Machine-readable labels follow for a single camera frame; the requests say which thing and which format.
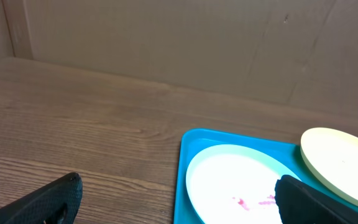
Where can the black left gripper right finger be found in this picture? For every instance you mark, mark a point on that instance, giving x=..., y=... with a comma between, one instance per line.
x=298, y=203

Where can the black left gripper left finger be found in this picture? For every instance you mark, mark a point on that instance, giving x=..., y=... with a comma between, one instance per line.
x=56, y=202

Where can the yellow plate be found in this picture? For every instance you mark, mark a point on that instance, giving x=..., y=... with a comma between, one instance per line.
x=332, y=157

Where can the light blue plate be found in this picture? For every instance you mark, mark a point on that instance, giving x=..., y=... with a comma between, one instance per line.
x=228, y=183

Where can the teal plastic tray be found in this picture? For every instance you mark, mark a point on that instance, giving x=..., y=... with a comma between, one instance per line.
x=195, y=140

